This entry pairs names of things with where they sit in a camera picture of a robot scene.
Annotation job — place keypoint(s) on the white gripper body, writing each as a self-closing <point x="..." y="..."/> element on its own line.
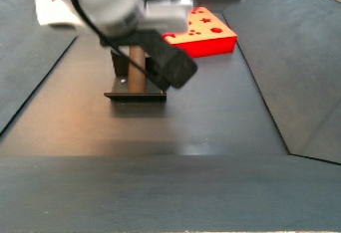
<point x="166" y="15"/>

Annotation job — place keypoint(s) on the brown oval rod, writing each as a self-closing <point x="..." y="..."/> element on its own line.
<point x="137" y="78"/>

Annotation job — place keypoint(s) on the dark curved fixture cradle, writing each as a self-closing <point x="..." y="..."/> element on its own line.
<point x="119" y="94"/>

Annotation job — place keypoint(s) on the red shape-sorter block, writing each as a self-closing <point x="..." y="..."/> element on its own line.
<point x="207" y="37"/>

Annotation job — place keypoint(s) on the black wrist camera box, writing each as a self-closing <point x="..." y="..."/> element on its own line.
<point x="171" y="66"/>

